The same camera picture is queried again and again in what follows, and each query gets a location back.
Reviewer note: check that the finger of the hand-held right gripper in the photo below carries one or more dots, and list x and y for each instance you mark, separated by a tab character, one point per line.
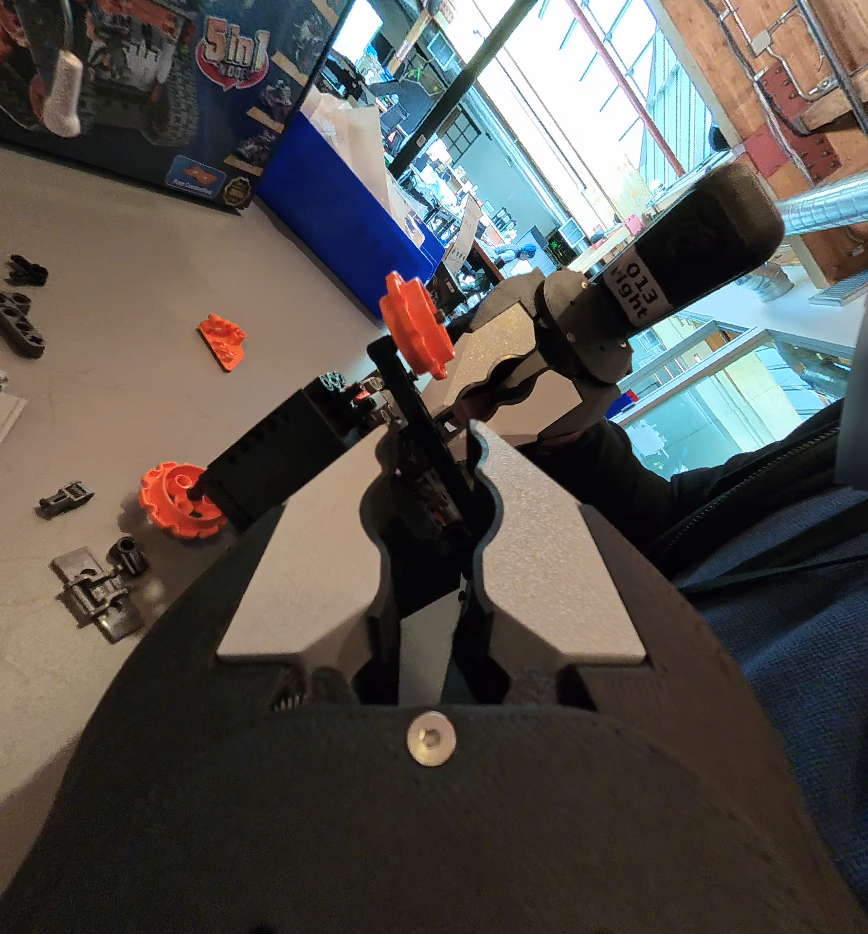
500	321
536	412

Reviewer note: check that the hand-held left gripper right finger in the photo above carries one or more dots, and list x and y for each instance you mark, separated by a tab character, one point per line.
558	584

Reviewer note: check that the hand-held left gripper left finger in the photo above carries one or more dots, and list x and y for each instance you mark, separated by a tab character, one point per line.
303	584

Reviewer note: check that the building kit robot model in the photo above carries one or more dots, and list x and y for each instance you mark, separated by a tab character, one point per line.
281	453

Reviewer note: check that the person's right forearm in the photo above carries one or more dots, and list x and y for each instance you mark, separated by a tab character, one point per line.
639	482

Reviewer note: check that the blue storage bin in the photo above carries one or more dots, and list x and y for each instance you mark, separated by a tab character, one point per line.
332	205

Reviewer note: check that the crumpled white paper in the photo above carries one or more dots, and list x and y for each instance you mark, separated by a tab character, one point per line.
350	139

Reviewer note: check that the black pin connector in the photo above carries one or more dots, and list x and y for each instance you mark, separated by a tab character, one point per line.
65	499

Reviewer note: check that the orange panel piece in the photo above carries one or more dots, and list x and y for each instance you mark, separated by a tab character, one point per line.
223	340

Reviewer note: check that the grey beam piece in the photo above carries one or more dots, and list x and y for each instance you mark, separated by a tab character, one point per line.
14	321

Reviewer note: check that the black L-shaped connector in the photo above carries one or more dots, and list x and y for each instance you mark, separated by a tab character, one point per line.
26	270

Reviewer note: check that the blue robot kit box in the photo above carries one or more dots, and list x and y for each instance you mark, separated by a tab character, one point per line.
128	88

